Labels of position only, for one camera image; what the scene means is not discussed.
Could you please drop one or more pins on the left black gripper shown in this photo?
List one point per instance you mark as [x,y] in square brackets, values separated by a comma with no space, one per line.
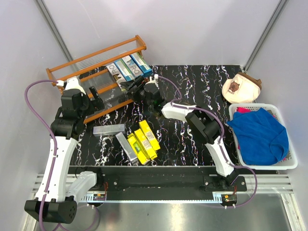
[96,104]

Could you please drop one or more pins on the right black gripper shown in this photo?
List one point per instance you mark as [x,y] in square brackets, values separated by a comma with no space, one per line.
[139,81]

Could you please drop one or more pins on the blue toothpaste box with label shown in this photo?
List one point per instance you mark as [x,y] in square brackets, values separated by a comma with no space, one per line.
[125,71]

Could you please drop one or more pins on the blue toothpaste box plain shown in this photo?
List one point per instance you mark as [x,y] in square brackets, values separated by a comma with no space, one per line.
[133,67]

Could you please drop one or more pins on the silver black toothpaste box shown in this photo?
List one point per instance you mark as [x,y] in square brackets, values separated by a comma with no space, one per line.
[116,74]

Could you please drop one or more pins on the yellow toothpaste box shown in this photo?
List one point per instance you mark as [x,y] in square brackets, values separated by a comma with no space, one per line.
[149,151]
[149,135]
[138,150]

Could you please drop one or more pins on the silver toothpaste box angled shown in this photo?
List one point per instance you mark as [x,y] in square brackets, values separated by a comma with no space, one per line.
[127,148]

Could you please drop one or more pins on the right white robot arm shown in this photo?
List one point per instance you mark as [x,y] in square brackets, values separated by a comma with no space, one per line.
[205,126]

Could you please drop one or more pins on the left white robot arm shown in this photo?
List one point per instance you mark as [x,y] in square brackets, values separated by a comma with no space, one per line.
[55,202]

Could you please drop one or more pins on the orange wooden shelf rack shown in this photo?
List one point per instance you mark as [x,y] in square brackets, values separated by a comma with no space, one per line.
[92,71]

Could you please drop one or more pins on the pink cloth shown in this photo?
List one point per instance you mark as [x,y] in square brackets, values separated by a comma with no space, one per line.
[242,110]

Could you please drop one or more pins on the blue cloth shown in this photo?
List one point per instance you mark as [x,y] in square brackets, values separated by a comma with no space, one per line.
[262,139]

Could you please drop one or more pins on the white plastic basket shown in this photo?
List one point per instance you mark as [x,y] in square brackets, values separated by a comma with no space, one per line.
[289,162]

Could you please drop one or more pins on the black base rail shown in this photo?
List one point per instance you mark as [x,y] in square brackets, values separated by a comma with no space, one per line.
[163,183]

